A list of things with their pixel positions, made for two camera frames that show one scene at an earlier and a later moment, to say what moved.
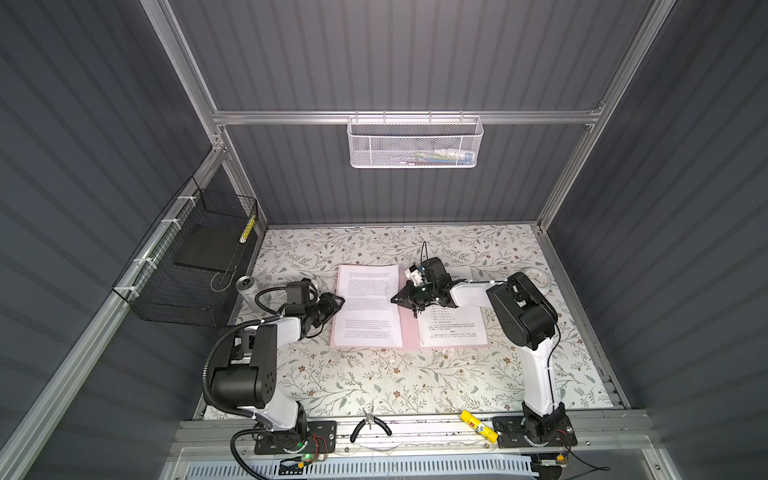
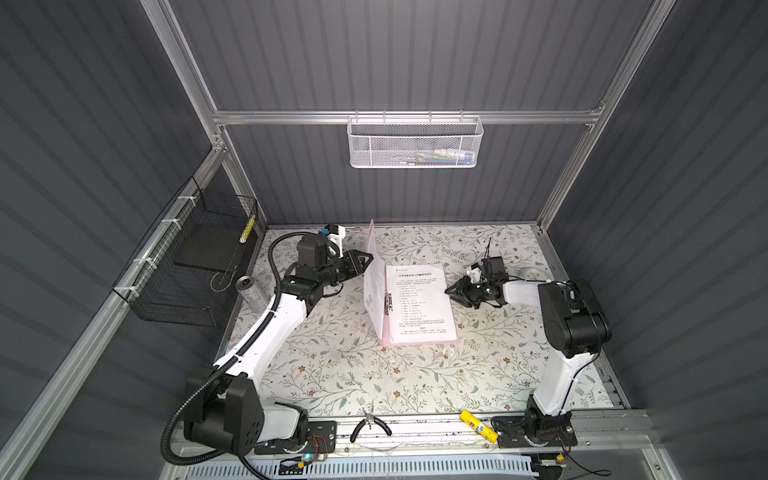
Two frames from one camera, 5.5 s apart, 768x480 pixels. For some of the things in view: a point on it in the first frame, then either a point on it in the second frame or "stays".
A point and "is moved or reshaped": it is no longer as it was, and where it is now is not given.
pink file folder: [410, 327] → [375, 303]
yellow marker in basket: [244, 236] stays
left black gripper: [326, 300] → [353, 264]
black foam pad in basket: [210, 247] stays
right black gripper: [408, 296] → [461, 295]
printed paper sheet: [459, 326] is moved or reshaped
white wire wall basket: [415, 142] stays
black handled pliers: [370, 418] stays
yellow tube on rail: [481, 429] stays
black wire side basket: [191, 267] stays
